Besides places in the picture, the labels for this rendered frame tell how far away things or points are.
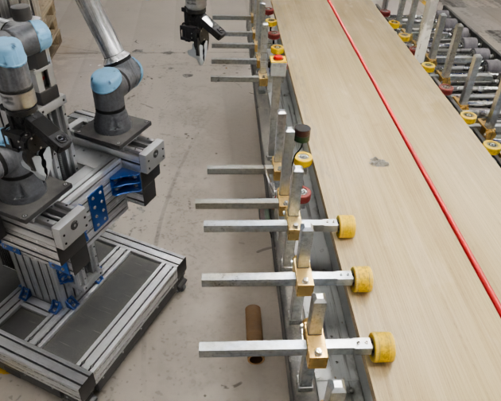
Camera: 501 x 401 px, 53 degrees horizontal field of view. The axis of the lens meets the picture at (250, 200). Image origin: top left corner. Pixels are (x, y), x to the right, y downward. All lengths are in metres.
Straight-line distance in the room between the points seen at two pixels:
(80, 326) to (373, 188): 1.43
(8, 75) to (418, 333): 1.26
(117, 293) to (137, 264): 0.21
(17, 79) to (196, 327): 1.72
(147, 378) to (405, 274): 1.32
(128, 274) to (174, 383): 0.58
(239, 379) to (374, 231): 1.01
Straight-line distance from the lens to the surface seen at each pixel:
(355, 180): 2.10
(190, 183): 3.55
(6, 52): 1.24
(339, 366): 1.80
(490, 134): 2.79
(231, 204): 1.99
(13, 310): 2.61
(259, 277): 1.55
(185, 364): 2.53
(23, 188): 1.78
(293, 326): 1.77
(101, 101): 2.05
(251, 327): 2.55
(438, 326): 1.63
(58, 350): 2.42
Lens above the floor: 2.09
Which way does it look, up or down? 38 degrees down
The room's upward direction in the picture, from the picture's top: 2 degrees clockwise
